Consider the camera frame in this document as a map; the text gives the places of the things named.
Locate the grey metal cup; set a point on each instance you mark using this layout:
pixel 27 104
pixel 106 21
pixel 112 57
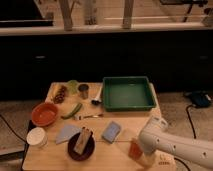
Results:
pixel 83 90

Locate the bunch of dark grapes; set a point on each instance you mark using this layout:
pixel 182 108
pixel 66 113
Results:
pixel 60 95

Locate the green plastic cup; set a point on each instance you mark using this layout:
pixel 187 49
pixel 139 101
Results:
pixel 72 86

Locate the light blue cloth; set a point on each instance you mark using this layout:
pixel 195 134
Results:
pixel 66 133

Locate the orange bowl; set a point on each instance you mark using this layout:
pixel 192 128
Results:
pixel 44 114

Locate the green cucumber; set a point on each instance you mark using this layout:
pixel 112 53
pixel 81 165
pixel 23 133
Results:
pixel 73 112

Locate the dark round plate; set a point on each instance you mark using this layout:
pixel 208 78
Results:
pixel 88 151

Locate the green plastic tray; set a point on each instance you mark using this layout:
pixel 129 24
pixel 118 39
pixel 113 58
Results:
pixel 130 93

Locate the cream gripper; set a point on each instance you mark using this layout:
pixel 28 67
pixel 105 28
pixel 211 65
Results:
pixel 148 160

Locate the wooden block on plate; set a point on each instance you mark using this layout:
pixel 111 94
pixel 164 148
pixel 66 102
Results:
pixel 82 140

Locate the dark blue floor device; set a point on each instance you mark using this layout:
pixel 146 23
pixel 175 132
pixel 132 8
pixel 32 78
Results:
pixel 200 99

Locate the white cup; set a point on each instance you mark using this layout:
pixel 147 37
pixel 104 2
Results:
pixel 37 137

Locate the blue sponge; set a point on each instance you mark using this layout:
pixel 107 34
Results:
pixel 111 131

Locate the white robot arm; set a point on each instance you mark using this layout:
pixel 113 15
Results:
pixel 153 137

